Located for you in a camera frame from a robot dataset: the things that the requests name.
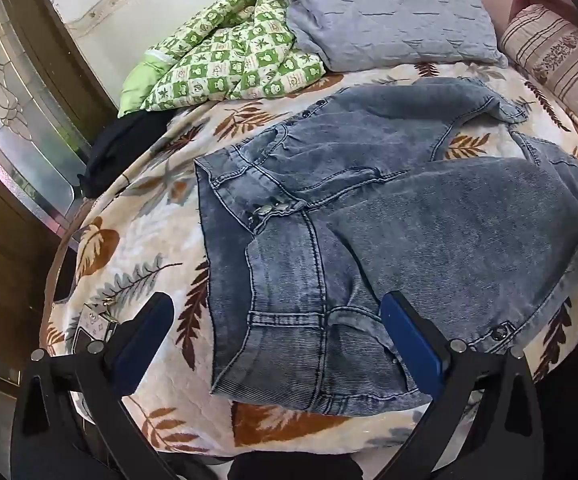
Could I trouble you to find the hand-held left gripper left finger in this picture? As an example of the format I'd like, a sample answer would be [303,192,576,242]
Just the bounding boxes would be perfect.
[10,291,180,480]

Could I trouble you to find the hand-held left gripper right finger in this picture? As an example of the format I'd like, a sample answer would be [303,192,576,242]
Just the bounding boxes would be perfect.
[373,290,552,480]

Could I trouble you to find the blue denim pants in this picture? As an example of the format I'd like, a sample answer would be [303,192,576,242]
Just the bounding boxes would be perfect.
[194,77,578,416]

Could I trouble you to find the small white patterned pouch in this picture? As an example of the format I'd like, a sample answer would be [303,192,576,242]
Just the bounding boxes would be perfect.
[66,296,122,356]

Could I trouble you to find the leaf print blanket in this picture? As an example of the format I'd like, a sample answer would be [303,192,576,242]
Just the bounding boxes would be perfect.
[39,62,578,461]

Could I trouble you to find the black cloth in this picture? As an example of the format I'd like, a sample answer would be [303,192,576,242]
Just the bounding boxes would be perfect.
[76,109,180,200]

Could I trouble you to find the wooden door with patterned glass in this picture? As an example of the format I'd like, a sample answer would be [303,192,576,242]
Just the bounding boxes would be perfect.
[0,0,120,248]

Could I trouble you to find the green checked quilt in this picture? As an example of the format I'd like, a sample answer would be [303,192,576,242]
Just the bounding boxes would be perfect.
[118,0,327,113]

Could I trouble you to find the striped patterned pillow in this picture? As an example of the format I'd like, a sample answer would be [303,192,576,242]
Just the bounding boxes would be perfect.
[499,4,578,156]

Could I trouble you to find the grey quilted blanket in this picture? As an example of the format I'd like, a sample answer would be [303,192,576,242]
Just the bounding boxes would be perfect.
[246,0,509,73]

